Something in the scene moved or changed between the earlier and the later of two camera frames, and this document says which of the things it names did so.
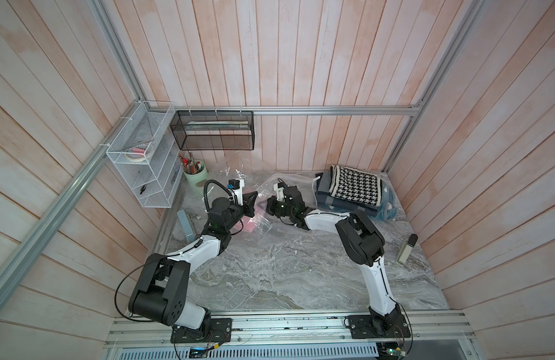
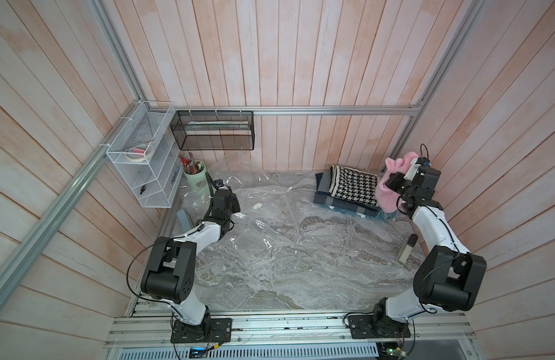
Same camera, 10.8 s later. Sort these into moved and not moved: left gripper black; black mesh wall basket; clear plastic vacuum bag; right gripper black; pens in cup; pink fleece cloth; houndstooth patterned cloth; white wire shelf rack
Moved: right gripper black; left gripper black; clear plastic vacuum bag; pink fleece cloth
Not moved: white wire shelf rack; houndstooth patterned cloth; black mesh wall basket; pens in cup
